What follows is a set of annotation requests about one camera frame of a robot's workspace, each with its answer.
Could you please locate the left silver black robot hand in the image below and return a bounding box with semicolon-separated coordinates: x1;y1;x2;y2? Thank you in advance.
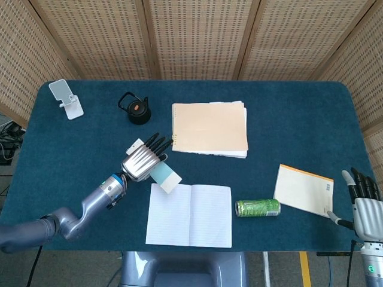
120;132;174;182

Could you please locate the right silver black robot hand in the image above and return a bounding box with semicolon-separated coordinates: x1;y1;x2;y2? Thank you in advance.
326;167;383;242

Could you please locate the teal cream bookmark with tassel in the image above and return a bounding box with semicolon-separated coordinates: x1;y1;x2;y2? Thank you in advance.
126;138;183;194

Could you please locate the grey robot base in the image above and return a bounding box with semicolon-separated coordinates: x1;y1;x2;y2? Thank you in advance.
118;251;250;287

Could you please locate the black cast iron teapot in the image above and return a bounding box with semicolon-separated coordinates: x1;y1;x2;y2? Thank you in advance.
117;91;152;126

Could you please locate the blue table cloth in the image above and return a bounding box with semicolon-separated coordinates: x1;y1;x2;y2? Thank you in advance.
1;79;373;252

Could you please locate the cream notepad with orange binding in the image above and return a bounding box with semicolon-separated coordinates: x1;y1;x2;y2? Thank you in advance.
273;163;335;219

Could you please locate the beige folder paper stack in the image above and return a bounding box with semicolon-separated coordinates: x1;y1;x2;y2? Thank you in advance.
171;100;249;159

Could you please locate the open lined notebook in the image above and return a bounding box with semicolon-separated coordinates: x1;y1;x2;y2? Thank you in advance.
145;182;233;249

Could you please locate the white phone stand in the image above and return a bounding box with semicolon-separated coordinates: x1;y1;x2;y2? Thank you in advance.
48;78;84;121

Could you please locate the green drink can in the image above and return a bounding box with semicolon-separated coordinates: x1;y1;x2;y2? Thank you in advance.
235;198;282;218

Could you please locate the woven wooden folding screen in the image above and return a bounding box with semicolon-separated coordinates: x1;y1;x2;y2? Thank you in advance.
0;0;383;180

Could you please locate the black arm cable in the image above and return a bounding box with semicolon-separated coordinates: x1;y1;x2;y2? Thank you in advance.
346;239;364;287
25;245;42;287

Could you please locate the grey floor cable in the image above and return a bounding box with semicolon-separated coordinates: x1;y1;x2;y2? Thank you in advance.
327;256;336;287

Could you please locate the black floor cable bundle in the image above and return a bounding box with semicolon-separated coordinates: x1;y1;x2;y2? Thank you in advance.
0;121;26;165

